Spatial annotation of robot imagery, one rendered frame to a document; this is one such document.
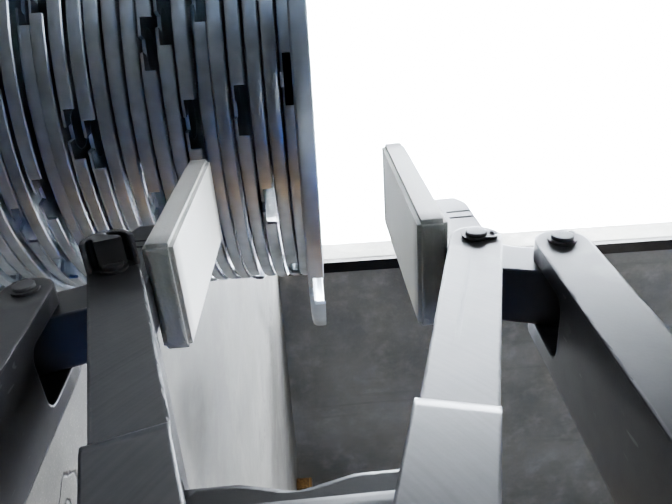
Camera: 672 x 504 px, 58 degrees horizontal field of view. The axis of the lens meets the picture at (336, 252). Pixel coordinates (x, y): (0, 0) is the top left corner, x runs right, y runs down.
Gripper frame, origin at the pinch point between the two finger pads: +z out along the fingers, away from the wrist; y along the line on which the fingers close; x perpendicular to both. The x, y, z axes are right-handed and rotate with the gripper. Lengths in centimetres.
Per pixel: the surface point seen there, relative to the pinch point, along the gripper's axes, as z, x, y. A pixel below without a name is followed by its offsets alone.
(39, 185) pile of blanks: 15.3, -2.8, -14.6
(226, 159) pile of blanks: 14.2, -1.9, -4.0
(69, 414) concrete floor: 38, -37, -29
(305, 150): 7.4, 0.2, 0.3
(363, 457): 373, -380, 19
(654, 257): 368, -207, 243
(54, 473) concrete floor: 32, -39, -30
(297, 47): 8.1, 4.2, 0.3
